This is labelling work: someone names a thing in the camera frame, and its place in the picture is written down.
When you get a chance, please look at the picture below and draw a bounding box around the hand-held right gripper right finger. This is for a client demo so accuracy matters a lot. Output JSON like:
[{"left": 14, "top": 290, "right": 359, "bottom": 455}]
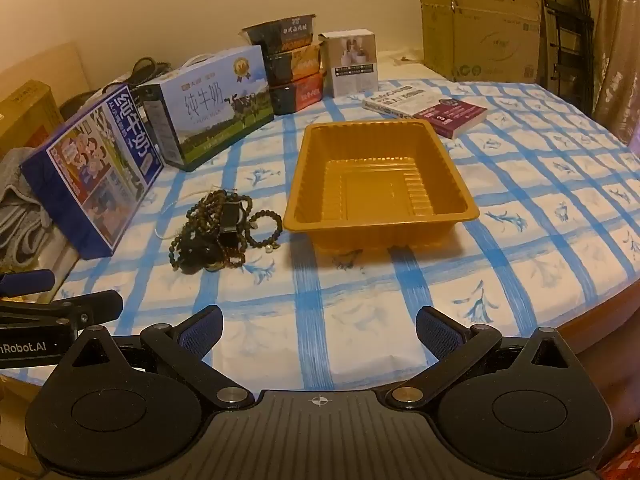
[{"left": 385, "top": 305, "right": 578, "bottom": 408}]

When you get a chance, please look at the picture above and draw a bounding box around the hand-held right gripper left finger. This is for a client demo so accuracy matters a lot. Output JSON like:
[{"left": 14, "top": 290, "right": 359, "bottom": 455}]
[{"left": 62, "top": 304, "right": 256, "bottom": 408}]

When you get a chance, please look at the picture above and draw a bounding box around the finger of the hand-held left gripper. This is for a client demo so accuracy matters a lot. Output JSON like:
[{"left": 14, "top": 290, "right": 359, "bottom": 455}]
[
  {"left": 0, "top": 290, "right": 124, "bottom": 333},
  {"left": 0, "top": 268, "right": 56, "bottom": 297}
]

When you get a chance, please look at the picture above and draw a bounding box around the pile of bead bracelets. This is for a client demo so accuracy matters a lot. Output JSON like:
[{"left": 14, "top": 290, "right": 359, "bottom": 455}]
[{"left": 169, "top": 189, "right": 286, "bottom": 275}]

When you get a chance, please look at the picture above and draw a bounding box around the white cord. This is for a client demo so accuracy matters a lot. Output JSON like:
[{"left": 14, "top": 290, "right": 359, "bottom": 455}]
[{"left": 154, "top": 194, "right": 193, "bottom": 240}]

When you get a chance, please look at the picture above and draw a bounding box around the yellow plastic tray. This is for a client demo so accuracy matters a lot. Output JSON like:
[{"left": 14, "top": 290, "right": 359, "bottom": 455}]
[{"left": 282, "top": 121, "right": 481, "bottom": 256}]

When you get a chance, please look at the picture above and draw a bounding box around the grey cloth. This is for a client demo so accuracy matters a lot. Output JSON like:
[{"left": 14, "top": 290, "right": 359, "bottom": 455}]
[{"left": 0, "top": 147, "right": 56, "bottom": 273}]

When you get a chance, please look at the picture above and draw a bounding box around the blue cartoon milk carton box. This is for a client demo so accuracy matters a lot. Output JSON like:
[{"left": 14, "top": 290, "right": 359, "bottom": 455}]
[{"left": 21, "top": 85, "right": 166, "bottom": 261}]

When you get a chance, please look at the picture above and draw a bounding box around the blue checked tablecloth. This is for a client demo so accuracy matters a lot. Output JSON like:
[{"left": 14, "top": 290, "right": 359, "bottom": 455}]
[{"left": 40, "top": 77, "right": 640, "bottom": 391}]

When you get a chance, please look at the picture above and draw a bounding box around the brown cardboard box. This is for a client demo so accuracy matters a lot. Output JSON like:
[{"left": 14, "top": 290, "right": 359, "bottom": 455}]
[{"left": 0, "top": 80, "right": 66, "bottom": 161}]

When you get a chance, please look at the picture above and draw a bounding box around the dark round container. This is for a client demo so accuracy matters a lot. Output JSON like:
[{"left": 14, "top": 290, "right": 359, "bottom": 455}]
[{"left": 60, "top": 87, "right": 106, "bottom": 121}]

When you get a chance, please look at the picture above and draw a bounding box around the purple book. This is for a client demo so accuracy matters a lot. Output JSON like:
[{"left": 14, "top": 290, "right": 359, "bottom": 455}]
[{"left": 412, "top": 97, "right": 488, "bottom": 139}]

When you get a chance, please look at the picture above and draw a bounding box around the cow print milk carton box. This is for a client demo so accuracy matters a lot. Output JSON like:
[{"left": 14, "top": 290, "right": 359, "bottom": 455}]
[{"left": 136, "top": 45, "right": 275, "bottom": 173}]

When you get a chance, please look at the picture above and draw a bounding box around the red printed cloth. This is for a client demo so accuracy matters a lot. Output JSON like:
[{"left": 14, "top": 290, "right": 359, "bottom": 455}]
[{"left": 597, "top": 447, "right": 640, "bottom": 480}]

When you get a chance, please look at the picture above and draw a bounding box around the white book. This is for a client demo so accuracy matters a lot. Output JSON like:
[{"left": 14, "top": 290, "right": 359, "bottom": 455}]
[{"left": 362, "top": 84, "right": 441, "bottom": 121}]

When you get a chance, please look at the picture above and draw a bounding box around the red instant food bowl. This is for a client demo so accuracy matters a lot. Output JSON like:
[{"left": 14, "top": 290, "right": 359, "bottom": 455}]
[{"left": 268, "top": 72, "right": 325, "bottom": 116}]

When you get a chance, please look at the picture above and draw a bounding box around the small white product box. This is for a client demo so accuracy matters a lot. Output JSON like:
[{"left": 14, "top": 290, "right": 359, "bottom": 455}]
[{"left": 318, "top": 27, "right": 379, "bottom": 98}]

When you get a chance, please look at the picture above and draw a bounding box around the orange instant food bowl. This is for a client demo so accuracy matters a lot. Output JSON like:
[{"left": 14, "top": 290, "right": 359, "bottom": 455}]
[{"left": 263, "top": 42, "right": 322, "bottom": 86}]

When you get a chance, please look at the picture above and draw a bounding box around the large open cardboard box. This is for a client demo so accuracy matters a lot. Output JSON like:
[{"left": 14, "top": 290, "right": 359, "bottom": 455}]
[{"left": 416, "top": 0, "right": 543, "bottom": 83}]

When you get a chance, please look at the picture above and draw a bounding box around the black folding ladder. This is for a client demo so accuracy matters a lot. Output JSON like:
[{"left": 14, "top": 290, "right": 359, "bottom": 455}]
[{"left": 540, "top": 0, "right": 596, "bottom": 116}]

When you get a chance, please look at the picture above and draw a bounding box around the patterned curtain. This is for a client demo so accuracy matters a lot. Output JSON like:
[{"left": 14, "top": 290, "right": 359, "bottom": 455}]
[{"left": 590, "top": 0, "right": 640, "bottom": 146}]

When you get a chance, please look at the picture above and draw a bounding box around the black cable bundle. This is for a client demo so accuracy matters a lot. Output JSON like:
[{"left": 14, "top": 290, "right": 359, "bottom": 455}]
[{"left": 127, "top": 57, "right": 173, "bottom": 86}]

